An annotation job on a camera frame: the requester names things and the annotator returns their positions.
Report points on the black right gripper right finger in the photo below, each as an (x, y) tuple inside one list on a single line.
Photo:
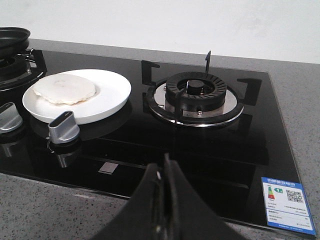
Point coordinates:
[(190, 218)]

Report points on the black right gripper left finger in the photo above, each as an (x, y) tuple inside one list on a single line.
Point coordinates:
[(140, 218)]

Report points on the white round plate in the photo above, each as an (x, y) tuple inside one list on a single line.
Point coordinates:
[(112, 92)]

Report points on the white fried egg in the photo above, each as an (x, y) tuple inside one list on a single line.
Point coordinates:
[(64, 89)]

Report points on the black frying pan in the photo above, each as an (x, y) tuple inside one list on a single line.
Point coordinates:
[(13, 40)]

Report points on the black glass cooktop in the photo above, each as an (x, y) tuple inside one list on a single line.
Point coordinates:
[(73, 190)]

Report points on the blue energy label sticker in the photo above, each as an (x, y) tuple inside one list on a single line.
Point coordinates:
[(286, 206)]

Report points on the right silver stove knob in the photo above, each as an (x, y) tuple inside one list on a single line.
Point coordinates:
[(63, 129)]

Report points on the silver stove knob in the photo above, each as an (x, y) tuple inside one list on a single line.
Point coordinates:
[(63, 129), (10, 118)]

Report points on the right black gas burner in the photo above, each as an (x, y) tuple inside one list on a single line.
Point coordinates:
[(200, 91)]

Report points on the black gas burner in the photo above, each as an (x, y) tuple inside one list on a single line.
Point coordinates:
[(14, 67), (200, 91)]

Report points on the right black pan support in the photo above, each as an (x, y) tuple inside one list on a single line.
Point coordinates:
[(232, 108)]

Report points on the black pan support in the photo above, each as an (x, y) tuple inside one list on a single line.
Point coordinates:
[(37, 68), (232, 108)]

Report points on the left silver stove knob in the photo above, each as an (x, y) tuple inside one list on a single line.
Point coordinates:
[(10, 118)]

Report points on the left black pan support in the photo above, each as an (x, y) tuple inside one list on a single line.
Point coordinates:
[(37, 68)]

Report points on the left black gas burner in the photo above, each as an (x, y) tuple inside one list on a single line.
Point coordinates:
[(14, 67)]

